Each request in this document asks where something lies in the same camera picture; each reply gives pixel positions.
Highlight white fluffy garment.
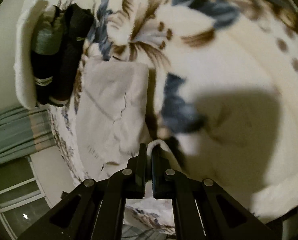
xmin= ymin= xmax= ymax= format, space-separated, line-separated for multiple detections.
xmin=14 ymin=0 xmax=49 ymax=110

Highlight light grey small garment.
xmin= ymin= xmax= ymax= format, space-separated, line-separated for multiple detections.
xmin=76 ymin=56 xmax=156 ymax=181

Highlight green striped curtain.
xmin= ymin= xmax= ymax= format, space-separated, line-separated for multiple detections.
xmin=0 ymin=105 xmax=56 ymax=165

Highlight white framed window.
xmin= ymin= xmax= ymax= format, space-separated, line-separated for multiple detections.
xmin=0 ymin=157 xmax=52 ymax=239

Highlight black knit garment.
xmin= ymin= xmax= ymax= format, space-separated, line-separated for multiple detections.
xmin=30 ymin=4 xmax=94 ymax=106

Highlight grey knit sock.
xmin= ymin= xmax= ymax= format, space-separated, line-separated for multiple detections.
xmin=31 ymin=8 xmax=64 ymax=55

